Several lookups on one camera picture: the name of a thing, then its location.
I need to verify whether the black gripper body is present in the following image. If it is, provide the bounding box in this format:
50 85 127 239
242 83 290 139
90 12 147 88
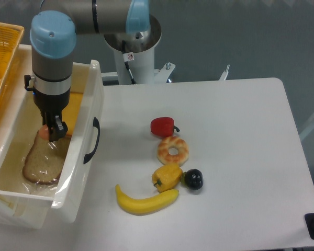
24 74 71 115

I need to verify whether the brown egg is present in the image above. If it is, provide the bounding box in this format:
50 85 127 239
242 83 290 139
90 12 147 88
39 124 50 140

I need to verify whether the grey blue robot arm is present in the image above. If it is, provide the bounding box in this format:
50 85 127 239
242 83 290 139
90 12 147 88
24 1 150 142

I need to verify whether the white open upper drawer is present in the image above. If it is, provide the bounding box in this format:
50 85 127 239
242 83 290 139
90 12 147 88
0 60 104 229

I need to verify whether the yellow cheese slice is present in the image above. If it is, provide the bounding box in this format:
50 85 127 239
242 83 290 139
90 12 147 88
62 92 83 136

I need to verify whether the wrapped brown bread slice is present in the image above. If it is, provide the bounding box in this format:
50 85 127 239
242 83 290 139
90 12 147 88
22 134 71 185

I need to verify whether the yellow woven basket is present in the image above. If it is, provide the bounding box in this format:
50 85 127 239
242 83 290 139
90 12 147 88
0 22 25 106

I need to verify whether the red bell pepper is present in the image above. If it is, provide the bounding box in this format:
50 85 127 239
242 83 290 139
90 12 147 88
150 117 180 138

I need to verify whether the yellow banana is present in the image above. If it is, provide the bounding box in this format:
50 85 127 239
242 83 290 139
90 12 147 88
115 185 179 215

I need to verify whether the yellow bell pepper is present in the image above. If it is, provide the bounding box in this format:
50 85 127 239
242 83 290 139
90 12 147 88
152 163 183 193

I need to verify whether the black drawer handle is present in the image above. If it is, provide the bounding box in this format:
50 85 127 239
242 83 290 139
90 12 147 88
83 117 100 164

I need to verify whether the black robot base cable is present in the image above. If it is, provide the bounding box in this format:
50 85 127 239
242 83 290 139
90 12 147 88
121 40 137 85

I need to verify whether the white drawer cabinet frame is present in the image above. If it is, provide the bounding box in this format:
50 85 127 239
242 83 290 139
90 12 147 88
0 44 48 229

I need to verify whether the glazed bread ring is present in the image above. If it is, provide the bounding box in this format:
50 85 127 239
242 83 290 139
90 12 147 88
156 135 190 167

